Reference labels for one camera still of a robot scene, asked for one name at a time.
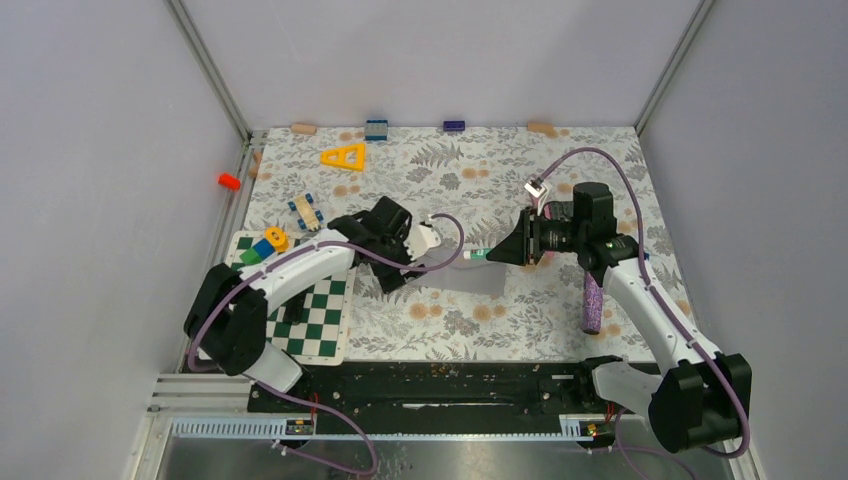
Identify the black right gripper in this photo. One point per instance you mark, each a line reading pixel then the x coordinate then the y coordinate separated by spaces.
pixel 524 245

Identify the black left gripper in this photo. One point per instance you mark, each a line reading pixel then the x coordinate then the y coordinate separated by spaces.
pixel 392 277

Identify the small glue stick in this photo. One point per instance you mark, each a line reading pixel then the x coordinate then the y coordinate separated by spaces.
pixel 476 254

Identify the grey paper envelope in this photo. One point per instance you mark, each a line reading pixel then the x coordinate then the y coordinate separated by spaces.
pixel 480 277

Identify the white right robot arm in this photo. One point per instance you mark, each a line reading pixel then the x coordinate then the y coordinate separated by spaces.
pixel 700 395

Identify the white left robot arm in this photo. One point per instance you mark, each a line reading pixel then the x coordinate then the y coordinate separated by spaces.
pixel 227 320

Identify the dark green building baseplate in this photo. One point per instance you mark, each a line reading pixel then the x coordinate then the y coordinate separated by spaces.
pixel 561 210

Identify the floral patterned table mat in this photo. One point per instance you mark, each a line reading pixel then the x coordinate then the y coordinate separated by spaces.
pixel 474 182

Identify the green white chessboard mat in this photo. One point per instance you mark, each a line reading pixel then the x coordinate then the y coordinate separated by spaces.
pixel 311 324

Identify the purple glitter microphone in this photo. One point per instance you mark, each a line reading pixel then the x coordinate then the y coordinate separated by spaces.
pixel 592 306

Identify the wooden toy car blue wheels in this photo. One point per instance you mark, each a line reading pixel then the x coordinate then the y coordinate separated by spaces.
pixel 309 218

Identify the black rectangular bar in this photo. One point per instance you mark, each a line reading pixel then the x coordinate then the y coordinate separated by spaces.
pixel 294 309

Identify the small coloured block toy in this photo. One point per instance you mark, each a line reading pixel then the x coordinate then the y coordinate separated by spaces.
pixel 254 247

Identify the yellow triangle toy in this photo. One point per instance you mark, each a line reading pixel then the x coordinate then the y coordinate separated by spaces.
pixel 351 157

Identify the right wooden cylinder block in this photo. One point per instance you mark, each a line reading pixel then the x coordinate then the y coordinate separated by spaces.
pixel 542 128

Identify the wooden cylinder block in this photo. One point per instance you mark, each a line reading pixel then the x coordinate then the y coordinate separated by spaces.
pixel 542 128
pixel 303 129

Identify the dark purple building brick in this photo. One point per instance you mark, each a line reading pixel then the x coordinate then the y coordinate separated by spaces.
pixel 453 126

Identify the blue building brick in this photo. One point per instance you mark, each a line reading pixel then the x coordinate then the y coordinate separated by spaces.
pixel 376 130

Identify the left wooden cylinder block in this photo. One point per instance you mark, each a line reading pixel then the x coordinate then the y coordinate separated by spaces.
pixel 303 129

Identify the orange plastic cap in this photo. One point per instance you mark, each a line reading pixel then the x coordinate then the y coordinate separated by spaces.
pixel 229 182

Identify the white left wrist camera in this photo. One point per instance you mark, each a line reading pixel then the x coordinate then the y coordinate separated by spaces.
pixel 420 240

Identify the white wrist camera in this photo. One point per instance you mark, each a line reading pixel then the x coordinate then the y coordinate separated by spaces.
pixel 420 240
pixel 538 191

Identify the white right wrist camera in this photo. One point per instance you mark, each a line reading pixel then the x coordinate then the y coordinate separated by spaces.
pixel 538 191

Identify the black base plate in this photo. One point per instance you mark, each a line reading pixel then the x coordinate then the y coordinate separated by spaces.
pixel 385 397

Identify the white slotted cable duct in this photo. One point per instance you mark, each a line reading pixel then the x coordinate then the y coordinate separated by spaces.
pixel 302 428

